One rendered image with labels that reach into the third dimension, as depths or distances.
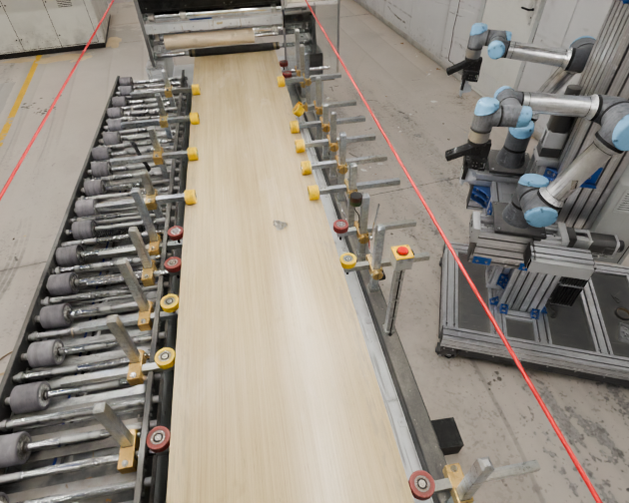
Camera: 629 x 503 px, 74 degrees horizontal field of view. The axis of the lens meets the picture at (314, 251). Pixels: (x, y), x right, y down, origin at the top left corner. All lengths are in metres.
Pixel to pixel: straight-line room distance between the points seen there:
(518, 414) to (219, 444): 1.78
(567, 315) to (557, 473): 0.92
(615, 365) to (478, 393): 0.75
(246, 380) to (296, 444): 0.31
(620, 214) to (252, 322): 1.75
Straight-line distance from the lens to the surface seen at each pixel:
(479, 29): 2.45
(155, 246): 2.37
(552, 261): 2.20
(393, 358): 1.95
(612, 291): 3.34
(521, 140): 2.50
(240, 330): 1.80
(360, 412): 1.60
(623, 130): 1.83
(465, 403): 2.73
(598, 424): 2.97
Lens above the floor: 2.36
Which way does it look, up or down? 45 degrees down
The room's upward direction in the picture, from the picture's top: 2 degrees counter-clockwise
